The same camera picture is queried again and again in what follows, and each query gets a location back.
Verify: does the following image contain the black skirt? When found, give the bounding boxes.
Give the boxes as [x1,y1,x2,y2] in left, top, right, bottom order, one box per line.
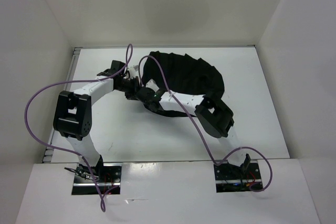
[141,51,225,118]

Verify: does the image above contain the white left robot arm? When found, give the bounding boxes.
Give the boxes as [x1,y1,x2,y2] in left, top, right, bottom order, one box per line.
[53,76,140,182]

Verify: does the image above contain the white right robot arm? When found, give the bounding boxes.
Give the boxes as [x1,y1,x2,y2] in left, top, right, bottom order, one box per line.
[135,87,250,178]

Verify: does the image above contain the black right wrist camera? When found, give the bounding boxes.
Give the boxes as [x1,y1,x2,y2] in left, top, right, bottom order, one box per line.
[145,79,159,92]

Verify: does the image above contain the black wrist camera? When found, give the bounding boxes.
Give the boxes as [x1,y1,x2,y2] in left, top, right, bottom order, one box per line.
[145,79,159,92]
[109,60,126,75]

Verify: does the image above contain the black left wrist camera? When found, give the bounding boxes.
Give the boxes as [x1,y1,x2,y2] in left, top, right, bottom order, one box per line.
[109,60,126,75]

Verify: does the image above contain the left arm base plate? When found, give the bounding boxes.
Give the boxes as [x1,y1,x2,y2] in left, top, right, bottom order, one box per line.
[65,163,122,196]

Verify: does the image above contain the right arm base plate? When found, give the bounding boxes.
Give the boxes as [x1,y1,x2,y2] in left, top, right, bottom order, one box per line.
[214,162,264,193]

